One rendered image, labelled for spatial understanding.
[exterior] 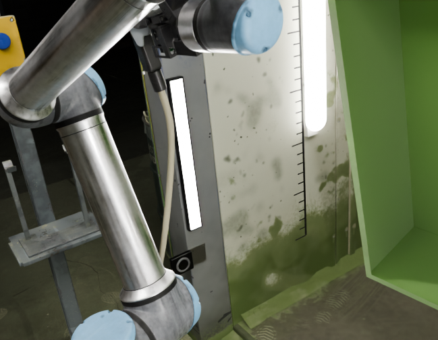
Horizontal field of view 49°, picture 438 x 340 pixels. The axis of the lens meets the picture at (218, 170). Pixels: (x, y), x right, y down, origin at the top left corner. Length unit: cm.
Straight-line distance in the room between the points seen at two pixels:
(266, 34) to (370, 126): 102
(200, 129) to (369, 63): 67
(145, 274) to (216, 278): 103
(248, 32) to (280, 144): 146
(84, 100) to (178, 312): 56
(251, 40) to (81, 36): 26
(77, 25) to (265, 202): 157
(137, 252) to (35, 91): 46
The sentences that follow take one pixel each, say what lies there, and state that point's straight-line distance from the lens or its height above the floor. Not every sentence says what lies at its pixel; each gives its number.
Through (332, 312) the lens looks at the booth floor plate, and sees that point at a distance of 248.
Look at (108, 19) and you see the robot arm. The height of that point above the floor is 159.
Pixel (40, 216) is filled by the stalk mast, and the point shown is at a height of 83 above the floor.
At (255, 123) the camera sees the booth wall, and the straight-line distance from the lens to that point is 204.
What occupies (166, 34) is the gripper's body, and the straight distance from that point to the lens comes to 91.
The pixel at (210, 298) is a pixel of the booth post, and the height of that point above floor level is 26.
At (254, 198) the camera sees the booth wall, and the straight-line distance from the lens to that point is 215.
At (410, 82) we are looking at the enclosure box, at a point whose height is 119.
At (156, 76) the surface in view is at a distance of 104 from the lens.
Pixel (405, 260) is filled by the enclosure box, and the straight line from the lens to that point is 208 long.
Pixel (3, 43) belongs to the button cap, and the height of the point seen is 147.
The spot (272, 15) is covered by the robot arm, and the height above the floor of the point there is 157.
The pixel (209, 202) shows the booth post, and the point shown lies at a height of 73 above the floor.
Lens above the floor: 165
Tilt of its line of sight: 24 degrees down
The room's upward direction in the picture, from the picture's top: 6 degrees counter-clockwise
